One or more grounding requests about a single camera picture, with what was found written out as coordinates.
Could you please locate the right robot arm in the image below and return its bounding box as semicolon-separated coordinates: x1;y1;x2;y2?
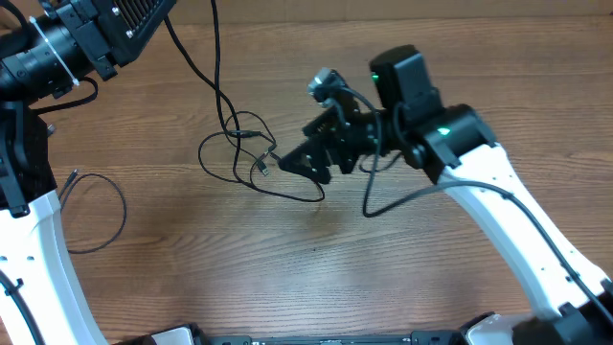
279;45;612;344

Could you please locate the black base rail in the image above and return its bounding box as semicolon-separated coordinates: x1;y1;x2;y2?
114;310;613;345

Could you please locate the black cable bundle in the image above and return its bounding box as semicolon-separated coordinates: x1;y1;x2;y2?
162;0;327;204

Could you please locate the black separated usb cable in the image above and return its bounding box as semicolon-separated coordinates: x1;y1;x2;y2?
45;124;128;256

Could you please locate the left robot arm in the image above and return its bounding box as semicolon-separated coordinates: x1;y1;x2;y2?
1;0;173;344

